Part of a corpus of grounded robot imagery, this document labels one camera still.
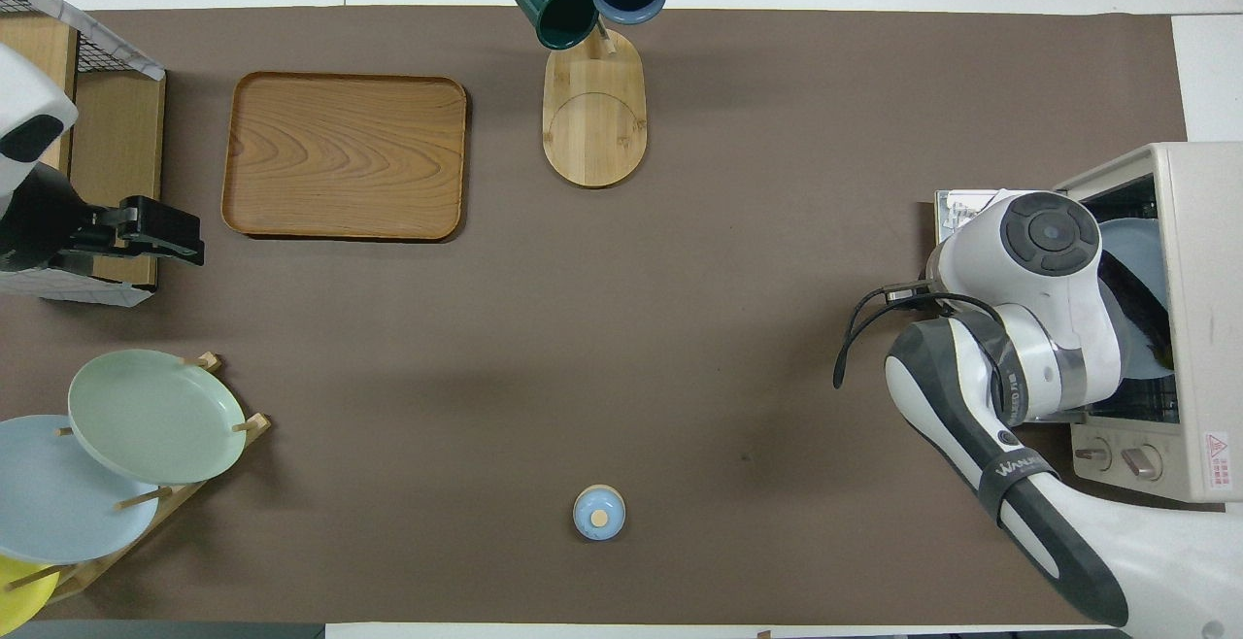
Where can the wooden two-tier shelf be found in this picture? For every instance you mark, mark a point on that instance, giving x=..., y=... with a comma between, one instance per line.
x=117, y=153

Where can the white toaster oven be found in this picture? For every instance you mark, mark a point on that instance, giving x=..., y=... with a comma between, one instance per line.
x=1209, y=280

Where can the wooden plate rack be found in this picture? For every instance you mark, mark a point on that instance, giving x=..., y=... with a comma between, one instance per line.
x=254, y=422

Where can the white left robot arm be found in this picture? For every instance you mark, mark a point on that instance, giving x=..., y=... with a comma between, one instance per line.
x=29, y=85

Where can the silver oven knob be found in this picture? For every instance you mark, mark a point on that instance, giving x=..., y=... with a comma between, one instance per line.
x=1142, y=462
x=1092, y=454

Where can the pale green plate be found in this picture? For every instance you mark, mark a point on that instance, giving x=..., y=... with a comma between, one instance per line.
x=155, y=416

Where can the wooden mug tree stand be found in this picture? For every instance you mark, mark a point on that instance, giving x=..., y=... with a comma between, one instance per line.
x=592, y=124

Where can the light blue round plate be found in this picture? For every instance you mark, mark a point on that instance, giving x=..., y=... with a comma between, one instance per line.
x=1141, y=241

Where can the brown table mat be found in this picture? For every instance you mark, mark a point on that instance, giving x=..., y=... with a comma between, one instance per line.
x=680, y=280

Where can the yellow plate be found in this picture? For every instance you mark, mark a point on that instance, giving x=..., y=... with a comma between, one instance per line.
x=19, y=600

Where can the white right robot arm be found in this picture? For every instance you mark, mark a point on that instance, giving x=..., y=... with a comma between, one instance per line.
x=1029, y=260

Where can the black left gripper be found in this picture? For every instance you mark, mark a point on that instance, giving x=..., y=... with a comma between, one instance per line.
x=44, y=226

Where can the pale blue racked plate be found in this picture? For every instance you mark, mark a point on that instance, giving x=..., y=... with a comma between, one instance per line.
x=49, y=503

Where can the rectangular wooden tray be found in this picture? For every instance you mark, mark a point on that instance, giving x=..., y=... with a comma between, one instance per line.
x=340, y=153

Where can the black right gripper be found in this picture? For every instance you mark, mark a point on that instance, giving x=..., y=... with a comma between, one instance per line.
x=1151, y=343

